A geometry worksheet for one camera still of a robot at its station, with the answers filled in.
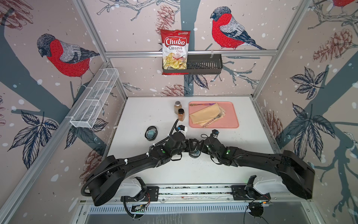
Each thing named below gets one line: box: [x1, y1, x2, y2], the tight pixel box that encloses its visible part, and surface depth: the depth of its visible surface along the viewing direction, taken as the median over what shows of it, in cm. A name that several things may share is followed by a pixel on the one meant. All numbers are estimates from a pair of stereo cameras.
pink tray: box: [188, 100, 240, 129], surface depth 109 cm
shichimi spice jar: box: [173, 100, 183, 115], surface depth 106 cm
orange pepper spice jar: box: [178, 108, 186, 122], surface depth 103 cm
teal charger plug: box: [147, 130, 156, 139], surface depth 97 cm
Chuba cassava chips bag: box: [160, 29, 191, 76], surface depth 87 cm
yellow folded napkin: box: [188, 100, 236, 129], surface depth 109 cm
